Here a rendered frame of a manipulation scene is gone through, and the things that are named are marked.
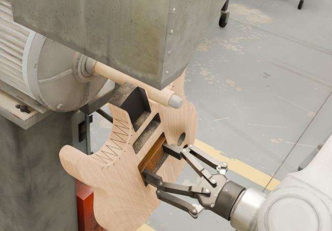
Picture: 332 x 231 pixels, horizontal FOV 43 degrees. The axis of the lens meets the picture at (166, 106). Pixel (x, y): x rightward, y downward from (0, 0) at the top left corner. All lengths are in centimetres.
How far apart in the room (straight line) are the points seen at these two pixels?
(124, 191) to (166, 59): 41
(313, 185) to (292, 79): 278
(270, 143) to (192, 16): 220
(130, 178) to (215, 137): 182
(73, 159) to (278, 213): 33
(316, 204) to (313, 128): 235
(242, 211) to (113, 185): 25
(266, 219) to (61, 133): 72
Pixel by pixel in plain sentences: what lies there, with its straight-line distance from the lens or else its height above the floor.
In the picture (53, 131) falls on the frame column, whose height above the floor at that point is 95.
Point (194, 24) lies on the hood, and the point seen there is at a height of 146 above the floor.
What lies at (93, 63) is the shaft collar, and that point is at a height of 126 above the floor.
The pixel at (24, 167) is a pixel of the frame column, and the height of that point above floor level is 90.
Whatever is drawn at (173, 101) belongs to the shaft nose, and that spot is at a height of 126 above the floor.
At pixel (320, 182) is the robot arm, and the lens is 70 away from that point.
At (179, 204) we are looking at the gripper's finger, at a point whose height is 105.
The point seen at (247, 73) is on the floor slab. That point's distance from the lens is 337.
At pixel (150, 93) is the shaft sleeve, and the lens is 80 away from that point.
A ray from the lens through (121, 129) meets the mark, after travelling 81.
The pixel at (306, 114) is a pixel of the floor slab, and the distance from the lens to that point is 309.
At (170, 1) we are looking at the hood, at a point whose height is 152.
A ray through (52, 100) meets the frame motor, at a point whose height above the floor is 119.
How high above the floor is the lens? 172
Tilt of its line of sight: 37 degrees down
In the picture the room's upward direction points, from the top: 6 degrees clockwise
